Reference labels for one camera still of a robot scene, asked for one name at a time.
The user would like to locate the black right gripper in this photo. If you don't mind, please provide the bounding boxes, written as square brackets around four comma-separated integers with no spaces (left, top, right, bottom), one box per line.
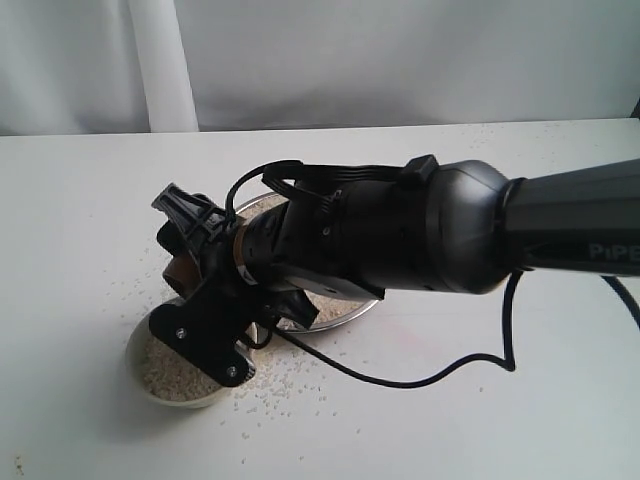
[152,180,435,331]

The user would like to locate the brown wooden cup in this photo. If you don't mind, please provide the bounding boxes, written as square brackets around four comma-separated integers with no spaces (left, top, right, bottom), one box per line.
[162,252,202,299]

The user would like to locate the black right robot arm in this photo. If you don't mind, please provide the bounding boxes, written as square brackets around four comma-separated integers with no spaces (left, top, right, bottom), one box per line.
[203,155,639,308]

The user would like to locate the rice heap in tray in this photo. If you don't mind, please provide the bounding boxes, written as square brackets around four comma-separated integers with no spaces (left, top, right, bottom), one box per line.
[240,194,364,328]

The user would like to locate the spilled rice grains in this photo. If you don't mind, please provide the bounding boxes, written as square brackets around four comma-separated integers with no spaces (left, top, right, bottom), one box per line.
[114,234,486,461]

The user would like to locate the brown granular contents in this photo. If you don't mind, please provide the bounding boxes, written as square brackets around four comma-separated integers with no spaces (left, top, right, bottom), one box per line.
[140,336,222,402]

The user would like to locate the cream ceramic floral bowl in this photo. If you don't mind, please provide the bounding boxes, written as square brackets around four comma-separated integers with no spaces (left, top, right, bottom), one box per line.
[125,315,228,409]

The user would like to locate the round steel tray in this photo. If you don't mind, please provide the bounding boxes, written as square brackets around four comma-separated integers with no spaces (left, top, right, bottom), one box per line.
[237,193,377,333]

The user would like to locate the white backdrop curtain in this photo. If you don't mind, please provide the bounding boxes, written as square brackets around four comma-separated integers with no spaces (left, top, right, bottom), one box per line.
[1,1,639,135]

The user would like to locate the black camera cable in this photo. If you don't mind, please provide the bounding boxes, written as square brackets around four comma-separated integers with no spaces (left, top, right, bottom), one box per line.
[224,159,640,389]

